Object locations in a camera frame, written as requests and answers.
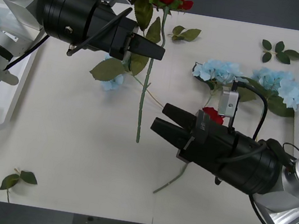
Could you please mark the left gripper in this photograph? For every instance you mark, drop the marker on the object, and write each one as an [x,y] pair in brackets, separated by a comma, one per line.
[121,39]

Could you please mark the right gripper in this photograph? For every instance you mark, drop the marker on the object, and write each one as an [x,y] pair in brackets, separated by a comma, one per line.
[209,144]

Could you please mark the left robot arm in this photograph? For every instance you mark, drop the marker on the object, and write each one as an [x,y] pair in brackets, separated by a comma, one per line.
[13,2]

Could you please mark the red rose with knobbly stem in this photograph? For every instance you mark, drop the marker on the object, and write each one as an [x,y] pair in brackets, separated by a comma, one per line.
[213,115]

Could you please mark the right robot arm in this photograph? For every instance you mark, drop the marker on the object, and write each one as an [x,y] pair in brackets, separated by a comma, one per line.
[257,169]

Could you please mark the loose green leaf twig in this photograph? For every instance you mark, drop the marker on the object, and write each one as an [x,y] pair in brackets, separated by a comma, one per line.
[190,34]
[283,57]
[28,177]

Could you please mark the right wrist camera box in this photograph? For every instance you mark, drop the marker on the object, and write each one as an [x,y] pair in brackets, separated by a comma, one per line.
[227,103]

